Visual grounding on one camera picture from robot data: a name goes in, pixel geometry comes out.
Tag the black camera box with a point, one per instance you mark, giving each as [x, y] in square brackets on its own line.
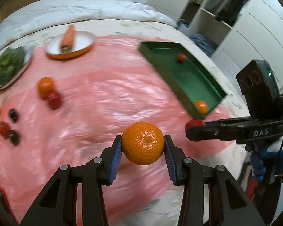
[259, 87]

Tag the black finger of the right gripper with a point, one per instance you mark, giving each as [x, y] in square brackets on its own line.
[223, 133]
[230, 121]

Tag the floral bed sheet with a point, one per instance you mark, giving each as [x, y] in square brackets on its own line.
[232, 106]

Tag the smooth orange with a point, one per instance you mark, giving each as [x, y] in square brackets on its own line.
[202, 107]

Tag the red apple by mandarin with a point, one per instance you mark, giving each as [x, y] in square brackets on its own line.
[54, 99]

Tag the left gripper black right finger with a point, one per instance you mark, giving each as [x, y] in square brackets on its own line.
[211, 196]

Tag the hanging dark clothes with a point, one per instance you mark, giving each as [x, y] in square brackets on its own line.
[226, 11]

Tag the red apple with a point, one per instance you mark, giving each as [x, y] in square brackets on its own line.
[4, 129]
[54, 99]
[181, 58]
[194, 123]

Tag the dark plum upper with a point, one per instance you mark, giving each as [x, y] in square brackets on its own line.
[13, 115]

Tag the dimpled mandarin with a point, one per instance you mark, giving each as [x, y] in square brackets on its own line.
[143, 143]

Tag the dark plum lower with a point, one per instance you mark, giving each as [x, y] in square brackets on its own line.
[14, 137]

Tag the pink plastic sheet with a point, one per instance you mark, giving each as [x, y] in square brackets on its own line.
[103, 91]

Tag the orange rimmed white plate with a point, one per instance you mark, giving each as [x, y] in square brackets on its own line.
[82, 43]

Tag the blue folded blanket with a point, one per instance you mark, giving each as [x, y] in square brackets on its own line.
[204, 43]

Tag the green leafy vegetable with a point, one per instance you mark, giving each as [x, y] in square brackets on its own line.
[11, 61]

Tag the orange carrot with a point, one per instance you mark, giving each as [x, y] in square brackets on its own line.
[68, 39]

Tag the white striped plate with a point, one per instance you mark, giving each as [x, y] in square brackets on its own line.
[29, 51]

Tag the white duvet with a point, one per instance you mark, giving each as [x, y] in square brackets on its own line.
[47, 13]

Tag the green rectangular tray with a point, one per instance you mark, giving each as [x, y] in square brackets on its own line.
[190, 81]

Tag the dark plum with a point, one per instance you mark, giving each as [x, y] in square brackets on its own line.
[14, 137]
[13, 115]

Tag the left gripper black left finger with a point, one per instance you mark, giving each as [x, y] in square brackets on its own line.
[56, 204]

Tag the right hand white blue glove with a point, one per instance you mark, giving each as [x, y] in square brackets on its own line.
[272, 155]

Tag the white wardrobe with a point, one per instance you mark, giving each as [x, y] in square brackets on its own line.
[256, 35]

